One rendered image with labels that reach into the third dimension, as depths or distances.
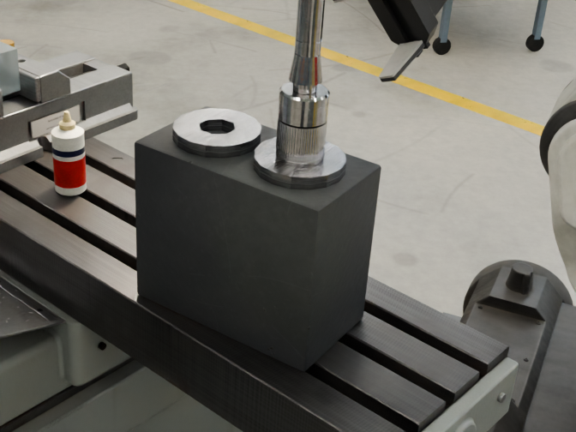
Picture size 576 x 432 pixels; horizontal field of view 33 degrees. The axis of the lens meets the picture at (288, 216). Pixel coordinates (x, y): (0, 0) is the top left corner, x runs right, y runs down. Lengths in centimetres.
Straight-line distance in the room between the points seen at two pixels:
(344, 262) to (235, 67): 326
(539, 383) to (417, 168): 193
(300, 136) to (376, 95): 311
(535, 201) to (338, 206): 249
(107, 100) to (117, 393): 42
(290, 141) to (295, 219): 7
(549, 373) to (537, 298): 15
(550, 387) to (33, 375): 81
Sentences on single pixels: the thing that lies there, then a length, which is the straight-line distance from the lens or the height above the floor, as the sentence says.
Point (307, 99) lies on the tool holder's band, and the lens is 90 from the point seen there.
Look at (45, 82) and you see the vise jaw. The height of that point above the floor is 103.
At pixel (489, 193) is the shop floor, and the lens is 338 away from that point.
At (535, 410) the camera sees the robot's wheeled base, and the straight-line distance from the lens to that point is 157.
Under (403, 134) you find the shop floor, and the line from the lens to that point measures 371.
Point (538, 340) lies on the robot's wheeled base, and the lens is 168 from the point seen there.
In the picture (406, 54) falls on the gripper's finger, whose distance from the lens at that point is 109.
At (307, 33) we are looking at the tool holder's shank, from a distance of 89.
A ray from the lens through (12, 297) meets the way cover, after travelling 123.
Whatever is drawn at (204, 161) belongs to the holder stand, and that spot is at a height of 111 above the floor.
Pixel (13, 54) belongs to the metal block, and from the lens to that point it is 136.
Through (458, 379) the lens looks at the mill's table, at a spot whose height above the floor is 93.
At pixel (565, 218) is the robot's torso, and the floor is 91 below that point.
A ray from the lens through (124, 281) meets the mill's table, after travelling 111.
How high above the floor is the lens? 155
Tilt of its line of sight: 30 degrees down
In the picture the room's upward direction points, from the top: 4 degrees clockwise
